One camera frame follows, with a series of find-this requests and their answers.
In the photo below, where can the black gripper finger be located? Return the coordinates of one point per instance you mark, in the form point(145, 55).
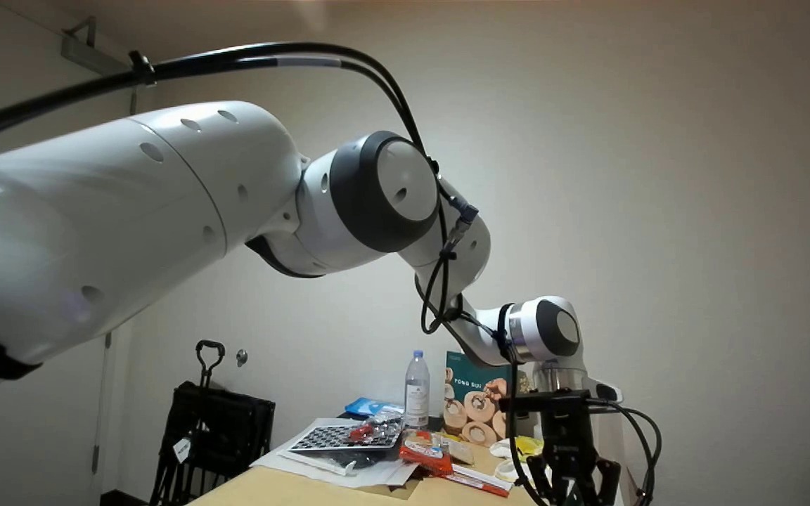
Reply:
point(535, 477)
point(606, 483)

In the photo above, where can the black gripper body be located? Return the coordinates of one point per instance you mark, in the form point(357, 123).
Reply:
point(568, 436)

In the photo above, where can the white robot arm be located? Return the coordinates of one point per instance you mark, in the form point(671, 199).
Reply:
point(100, 223)

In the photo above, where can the red white box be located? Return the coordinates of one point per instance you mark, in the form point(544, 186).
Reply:
point(436, 463)

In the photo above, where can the clear water bottle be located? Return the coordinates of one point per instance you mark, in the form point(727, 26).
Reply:
point(416, 391)

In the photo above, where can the white door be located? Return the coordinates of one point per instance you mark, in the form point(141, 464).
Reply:
point(56, 426)

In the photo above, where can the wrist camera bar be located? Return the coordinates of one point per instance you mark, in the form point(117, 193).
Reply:
point(530, 404)

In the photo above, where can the black handle tool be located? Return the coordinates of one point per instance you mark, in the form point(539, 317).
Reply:
point(210, 355)

